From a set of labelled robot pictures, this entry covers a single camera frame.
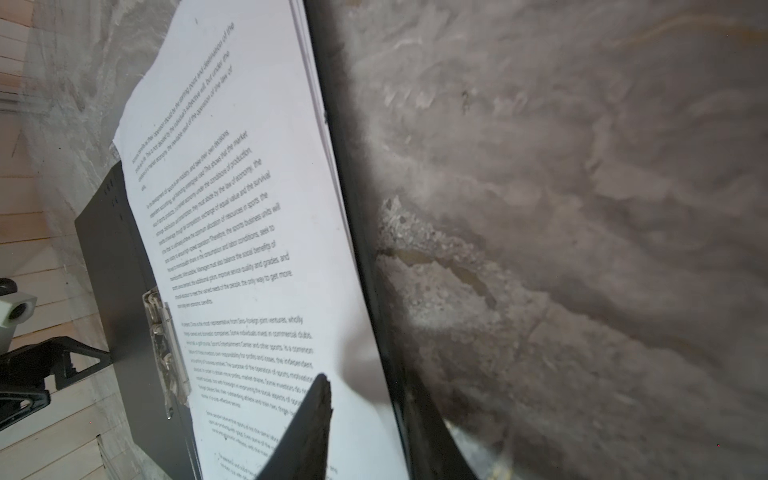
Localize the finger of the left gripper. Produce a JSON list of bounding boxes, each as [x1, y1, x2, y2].
[[1, 336, 112, 392], [0, 388, 51, 430]]

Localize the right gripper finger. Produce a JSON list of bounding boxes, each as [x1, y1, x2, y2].
[[256, 374, 333, 480]]

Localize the blue folder black inside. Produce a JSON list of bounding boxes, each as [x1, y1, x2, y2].
[[76, 1, 473, 479]]

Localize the printed paper sheet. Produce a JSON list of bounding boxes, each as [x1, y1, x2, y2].
[[114, 1, 408, 479]]

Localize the white paper sheets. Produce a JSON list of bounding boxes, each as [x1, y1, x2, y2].
[[289, 0, 353, 246]]

